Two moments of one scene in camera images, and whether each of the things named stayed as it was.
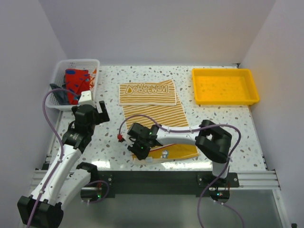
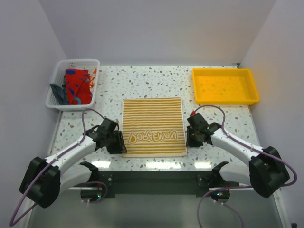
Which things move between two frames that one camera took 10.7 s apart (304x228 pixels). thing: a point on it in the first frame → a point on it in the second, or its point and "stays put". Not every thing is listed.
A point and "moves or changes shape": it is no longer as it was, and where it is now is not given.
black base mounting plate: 198,183 stays put
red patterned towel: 76,80 stays put
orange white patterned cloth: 92,79 stays put
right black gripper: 140,155 → 190,143
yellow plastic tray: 224,86 stays put
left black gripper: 101,117 → 119,146
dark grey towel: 61,95 stays put
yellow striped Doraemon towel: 154,103 moves or changes shape
